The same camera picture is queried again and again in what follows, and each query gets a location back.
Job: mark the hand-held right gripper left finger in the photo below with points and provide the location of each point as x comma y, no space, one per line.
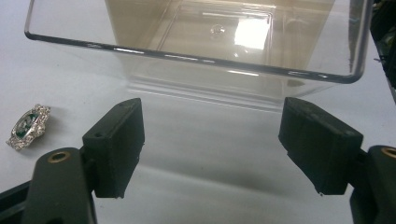
112,149

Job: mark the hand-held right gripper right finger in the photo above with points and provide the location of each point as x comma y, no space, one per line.
320,146

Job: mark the small silver candy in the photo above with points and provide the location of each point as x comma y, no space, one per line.
28,127

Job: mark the clear plastic box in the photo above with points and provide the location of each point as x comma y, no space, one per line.
193,46

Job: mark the dark clutter at table edge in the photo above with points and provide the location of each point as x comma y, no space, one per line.
386,37

